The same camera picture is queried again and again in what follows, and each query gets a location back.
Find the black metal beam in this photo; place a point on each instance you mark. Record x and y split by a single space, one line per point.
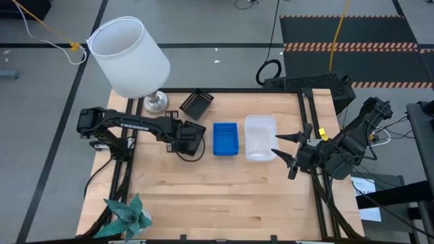
390 198

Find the yellow tag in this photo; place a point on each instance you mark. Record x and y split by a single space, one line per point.
323 133

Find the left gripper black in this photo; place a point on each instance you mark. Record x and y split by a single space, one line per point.
176 133

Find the blue plastic basket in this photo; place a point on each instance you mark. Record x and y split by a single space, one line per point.
225 140

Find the teal artificial plant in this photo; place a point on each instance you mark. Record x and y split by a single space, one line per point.
130 217

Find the white paper sheet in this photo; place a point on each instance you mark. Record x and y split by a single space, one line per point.
364 186

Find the grey floor object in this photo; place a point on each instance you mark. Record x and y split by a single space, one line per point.
8 74

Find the white shade silver table lamp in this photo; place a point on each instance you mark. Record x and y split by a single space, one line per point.
129 57

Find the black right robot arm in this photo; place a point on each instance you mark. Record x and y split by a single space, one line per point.
352 149

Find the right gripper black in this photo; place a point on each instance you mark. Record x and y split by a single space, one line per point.
308 154

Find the black hazard-striped floor mat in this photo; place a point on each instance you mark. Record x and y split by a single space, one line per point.
373 30

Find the black aluminium table frame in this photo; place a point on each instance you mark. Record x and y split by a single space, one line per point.
220 90

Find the black box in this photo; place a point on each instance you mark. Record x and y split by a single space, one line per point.
23 8

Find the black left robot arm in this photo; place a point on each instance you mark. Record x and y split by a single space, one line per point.
135 123

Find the black computer case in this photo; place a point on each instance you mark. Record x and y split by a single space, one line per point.
312 83

